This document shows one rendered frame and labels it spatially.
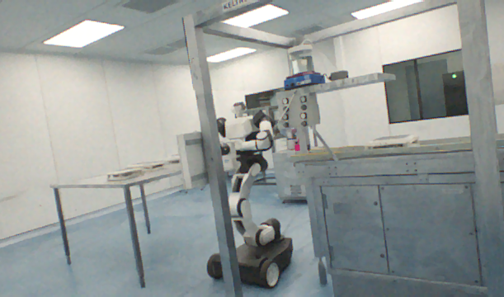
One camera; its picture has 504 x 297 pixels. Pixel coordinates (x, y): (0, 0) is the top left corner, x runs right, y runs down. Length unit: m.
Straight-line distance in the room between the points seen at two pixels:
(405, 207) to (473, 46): 1.09
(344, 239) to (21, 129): 5.37
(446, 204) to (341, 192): 0.56
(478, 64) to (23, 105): 6.19
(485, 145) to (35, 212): 6.15
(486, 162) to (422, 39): 6.18
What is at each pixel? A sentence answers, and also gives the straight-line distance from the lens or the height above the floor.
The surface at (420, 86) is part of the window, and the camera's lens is 7.29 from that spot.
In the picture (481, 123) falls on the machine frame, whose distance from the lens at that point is 1.24.
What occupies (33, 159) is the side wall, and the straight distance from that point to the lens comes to 6.55.
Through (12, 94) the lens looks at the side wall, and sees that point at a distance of 6.58.
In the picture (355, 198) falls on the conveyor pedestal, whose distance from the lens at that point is 2.16.
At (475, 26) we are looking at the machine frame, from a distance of 1.25.
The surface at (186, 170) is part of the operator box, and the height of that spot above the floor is 1.04.
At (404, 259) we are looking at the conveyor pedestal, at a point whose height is 0.35.
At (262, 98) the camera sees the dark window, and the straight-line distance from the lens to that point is 8.53.
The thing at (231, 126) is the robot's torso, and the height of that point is 1.22.
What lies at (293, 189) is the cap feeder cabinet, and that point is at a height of 0.21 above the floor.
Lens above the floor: 1.20
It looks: 3 degrees down
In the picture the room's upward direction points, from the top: 8 degrees counter-clockwise
